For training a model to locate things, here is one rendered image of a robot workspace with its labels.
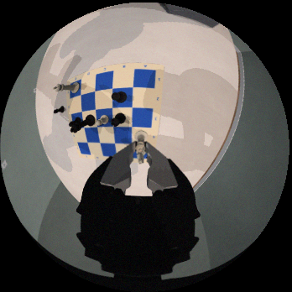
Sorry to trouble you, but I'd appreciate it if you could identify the white queen chess piece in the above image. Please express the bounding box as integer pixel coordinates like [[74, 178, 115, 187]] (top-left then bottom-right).
[[135, 130, 148, 153]]

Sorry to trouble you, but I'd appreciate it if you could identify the white knight chess piece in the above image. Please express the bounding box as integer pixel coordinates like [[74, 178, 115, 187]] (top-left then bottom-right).
[[136, 151, 146, 164]]

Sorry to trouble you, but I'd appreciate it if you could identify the blue and cream chessboard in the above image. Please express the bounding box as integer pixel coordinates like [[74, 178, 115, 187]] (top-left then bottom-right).
[[66, 63, 164, 160]]

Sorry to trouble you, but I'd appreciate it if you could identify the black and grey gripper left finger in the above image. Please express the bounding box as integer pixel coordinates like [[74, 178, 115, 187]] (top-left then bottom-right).
[[76, 141, 138, 214]]

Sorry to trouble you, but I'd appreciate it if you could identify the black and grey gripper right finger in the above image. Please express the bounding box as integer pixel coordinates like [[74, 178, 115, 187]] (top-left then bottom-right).
[[144, 141, 201, 219]]

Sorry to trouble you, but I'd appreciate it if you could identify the white chess king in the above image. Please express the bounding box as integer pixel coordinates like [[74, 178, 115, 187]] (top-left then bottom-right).
[[53, 82, 80, 93]]

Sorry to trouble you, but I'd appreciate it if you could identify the white pawn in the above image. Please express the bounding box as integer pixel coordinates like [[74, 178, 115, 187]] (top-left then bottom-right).
[[96, 115, 109, 126]]

